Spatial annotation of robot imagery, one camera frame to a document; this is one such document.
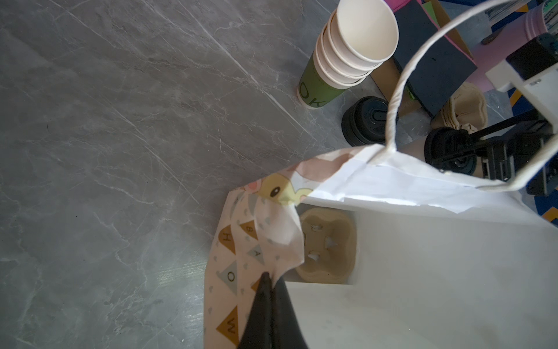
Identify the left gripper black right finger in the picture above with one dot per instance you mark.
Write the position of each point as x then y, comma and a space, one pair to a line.
286, 333

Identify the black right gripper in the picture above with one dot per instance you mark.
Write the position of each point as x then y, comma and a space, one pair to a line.
506, 154

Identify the dark grey napkin stack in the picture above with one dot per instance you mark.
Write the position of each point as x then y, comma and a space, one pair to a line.
442, 70

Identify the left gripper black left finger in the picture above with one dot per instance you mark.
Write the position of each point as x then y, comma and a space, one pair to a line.
258, 332

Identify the brown cardboard napkin tray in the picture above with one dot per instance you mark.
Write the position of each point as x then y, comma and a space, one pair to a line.
386, 77

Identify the stack of black lids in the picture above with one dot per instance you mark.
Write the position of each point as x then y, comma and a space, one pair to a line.
364, 122

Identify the stack of paper cups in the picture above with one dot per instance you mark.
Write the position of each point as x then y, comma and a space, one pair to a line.
358, 37

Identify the white paper coffee cup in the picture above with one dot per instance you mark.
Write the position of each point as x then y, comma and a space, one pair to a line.
416, 149

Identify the patterned paper gift bag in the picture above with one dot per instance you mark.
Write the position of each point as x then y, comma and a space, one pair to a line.
444, 259

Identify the pink metal bucket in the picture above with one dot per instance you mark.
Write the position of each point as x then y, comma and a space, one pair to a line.
500, 44

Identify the beige pulp cup carrier stack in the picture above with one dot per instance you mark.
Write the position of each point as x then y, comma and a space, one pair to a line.
466, 109

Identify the pink napkin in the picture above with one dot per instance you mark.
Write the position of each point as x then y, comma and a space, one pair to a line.
437, 16

